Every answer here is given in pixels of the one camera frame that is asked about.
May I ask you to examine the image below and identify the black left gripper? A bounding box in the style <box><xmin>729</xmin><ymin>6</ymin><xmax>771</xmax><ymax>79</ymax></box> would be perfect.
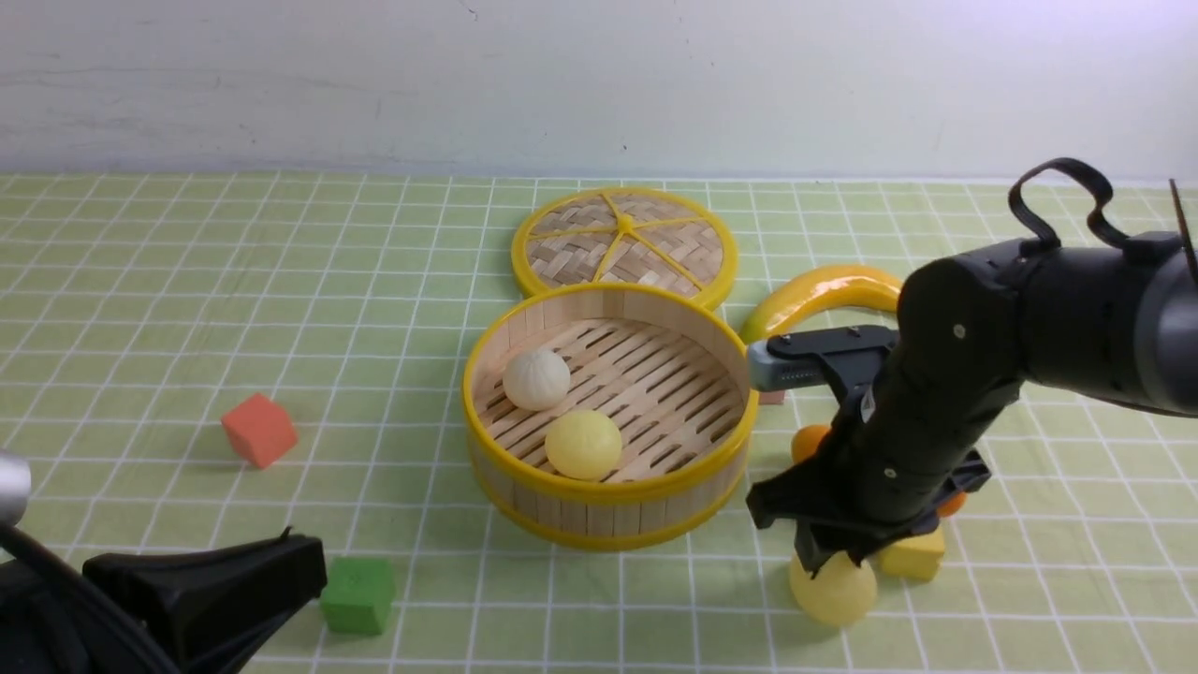
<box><xmin>1</xmin><ymin>526</ymin><xmax>327</xmax><ymax>673</ymax></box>

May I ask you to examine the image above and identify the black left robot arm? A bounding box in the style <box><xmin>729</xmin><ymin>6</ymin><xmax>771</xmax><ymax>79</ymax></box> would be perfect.
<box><xmin>1</xmin><ymin>453</ymin><xmax>327</xmax><ymax>673</ymax></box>

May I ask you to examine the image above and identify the green checkered tablecloth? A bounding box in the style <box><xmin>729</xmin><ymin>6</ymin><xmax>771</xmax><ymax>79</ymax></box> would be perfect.
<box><xmin>1</xmin><ymin>172</ymin><xmax>1197</xmax><ymax>673</ymax></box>

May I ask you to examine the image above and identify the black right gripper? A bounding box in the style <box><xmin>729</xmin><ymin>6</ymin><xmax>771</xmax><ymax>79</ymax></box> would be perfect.
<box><xmin>746</xmin><ymin>449</ymin><xmax>991</xmax><ymax>577</ymax></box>

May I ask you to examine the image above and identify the white bun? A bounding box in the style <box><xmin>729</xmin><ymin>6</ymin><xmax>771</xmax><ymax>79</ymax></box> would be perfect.
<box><xmin>502</xmin><ymin>348</ymin><xmax>571</xmax><ymax>411</ymax></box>

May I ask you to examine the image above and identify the orange toy mango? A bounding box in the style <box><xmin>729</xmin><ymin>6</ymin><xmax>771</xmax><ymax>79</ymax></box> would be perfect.
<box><xmin>789</xmin><ymin>425</ymin><xmax>968</xmax><ymax>518</ymax></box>

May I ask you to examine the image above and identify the yellow bun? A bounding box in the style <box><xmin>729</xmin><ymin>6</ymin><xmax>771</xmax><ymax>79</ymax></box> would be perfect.
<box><xmin>788</xmin><ymin>553</ymin><xmax>878</xmax><ymax>629</ymax></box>
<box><xmin>544</xmin><ymin>409</ymin><xmax>624</xmax><ymax>481</ymax></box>

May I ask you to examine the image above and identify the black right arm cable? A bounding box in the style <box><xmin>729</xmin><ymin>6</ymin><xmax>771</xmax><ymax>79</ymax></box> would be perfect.
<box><xmin>1008</xmin><ymin>157</ymin><xmax>1198</xmax><ymax>283</ymax></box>

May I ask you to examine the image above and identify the green cube block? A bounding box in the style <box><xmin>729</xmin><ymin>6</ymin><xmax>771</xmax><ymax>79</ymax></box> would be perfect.
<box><xmin>320</xmin><ymin>555</ymin><xmax>395</xmax><ymax>636</ymax></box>

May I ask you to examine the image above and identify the woven bamboo steamer lid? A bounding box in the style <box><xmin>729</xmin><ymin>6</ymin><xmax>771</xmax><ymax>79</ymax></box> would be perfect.
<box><xmin>510</xmin><ymin>186</ymin><xmax>738</xmax><ymax>310</ymax></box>

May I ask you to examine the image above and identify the yellow cube block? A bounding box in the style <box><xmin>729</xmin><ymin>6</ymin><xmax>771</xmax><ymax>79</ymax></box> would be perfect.
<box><xmin>875</xmin><ymin>526</ymin><xmax>946</xmax><ymax>583</ymax></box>

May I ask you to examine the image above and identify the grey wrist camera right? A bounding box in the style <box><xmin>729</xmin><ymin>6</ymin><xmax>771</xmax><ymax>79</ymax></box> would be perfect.
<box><xmin>746</xmin><ymin>324</ymin><xmax>899</xmax><ymax>401</ymax></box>

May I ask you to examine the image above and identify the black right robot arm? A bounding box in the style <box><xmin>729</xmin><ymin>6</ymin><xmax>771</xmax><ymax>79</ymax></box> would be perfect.
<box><xmin>746</xmin><ymin>235</ymin><xmax>1197</xmax><ymax>575</ymax></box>

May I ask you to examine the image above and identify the yellow toy banana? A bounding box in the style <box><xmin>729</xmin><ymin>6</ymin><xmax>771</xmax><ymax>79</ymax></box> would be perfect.
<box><xmin>739</xmin><ymin>265</ymin><xmax>903</xmax><ymax>344</ymax></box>

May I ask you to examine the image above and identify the bamboo steamer tray yellow rim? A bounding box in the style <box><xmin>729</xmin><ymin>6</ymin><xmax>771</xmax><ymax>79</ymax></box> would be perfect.
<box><xmin>461</xmin><ymin>285</ymin><xmax>758</xmax><ymax>549</ymax></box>

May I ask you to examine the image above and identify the red cube block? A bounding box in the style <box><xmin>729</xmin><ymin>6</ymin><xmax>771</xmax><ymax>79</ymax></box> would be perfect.
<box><xmin>220</xmin><ymin>391</ymin><xmax>300</xmax><ymax>470</ymax></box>

